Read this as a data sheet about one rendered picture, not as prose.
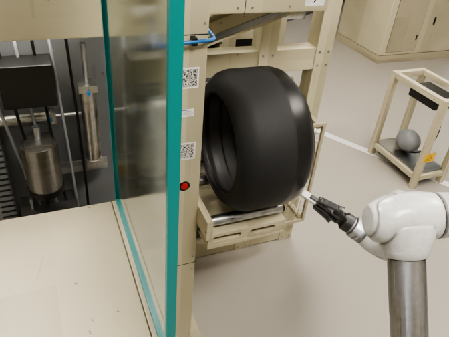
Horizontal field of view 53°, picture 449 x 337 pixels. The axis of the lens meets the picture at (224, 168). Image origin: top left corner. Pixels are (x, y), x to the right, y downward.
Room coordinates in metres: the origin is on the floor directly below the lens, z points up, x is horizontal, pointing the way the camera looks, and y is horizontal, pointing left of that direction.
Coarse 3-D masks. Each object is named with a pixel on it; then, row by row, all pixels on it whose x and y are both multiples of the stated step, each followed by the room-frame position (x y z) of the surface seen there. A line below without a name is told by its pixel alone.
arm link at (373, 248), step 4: (364, 240) 1.31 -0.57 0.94; (368, 240) 1.31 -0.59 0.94; (360, 244) 1.32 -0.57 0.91; (364, 244) 1.31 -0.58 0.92; (368, 244) 1.30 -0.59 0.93; (372, 244) 1.30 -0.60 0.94; (376, 244) 1.30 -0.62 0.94; (364, 248) 1.31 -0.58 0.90; (368, 248) 1.30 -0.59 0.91; (372, 248) 1.29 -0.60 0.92; (376, 248) 1.29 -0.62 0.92; (372, 252) 1.29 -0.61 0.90; (376, 252) 1.29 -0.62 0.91; (380, 252) 1.28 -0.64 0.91; (376, 256) 1.30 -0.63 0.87; (380, 256) 1.28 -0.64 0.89; (384, 260) 1.30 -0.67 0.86
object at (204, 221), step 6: (198, 198) 1.46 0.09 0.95; (198, 204) 1.42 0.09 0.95; (198, 210) 1.40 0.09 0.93; (204, 210) 1.39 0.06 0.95; (198, 216) 1.40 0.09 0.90; (204, 216) 1.35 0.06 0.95; (198, 222) 1.40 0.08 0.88; (204, 222) 1.34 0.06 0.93; (210, 222) 1.32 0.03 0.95; (204, 228) 1.33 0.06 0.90; (210, 228) 1.32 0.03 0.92; (204, 234) 1.33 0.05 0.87; (210, 234) 1.32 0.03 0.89
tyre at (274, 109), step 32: (224, 96) 1.51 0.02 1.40; (256, 96) 1.45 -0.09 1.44; (288, 96) 1.49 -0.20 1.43; (224, 128) 1.82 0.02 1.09; (256, 128) 1.36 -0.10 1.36; (288, 128) 1.40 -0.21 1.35; (224, 160) 1.74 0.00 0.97; (256, 160) 1.31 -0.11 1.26; (288, 160) 1.35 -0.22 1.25; (224, 192) 1.44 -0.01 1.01; (256, 192) 1.30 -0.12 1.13; (288, 192) 1.36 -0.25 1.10
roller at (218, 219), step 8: (264, 208) 1.47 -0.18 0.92; (272, 208) 1.48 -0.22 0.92; (280, 208) 1.49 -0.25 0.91; (216, 216) 1.39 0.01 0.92; (224, 216) 1.40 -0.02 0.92; (232, 216) 1.41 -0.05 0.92; (240, 216) 1.42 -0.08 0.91; (248, 216) 1.43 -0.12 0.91; (256, 216) 1.44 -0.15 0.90; (216, 224) 1.37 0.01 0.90
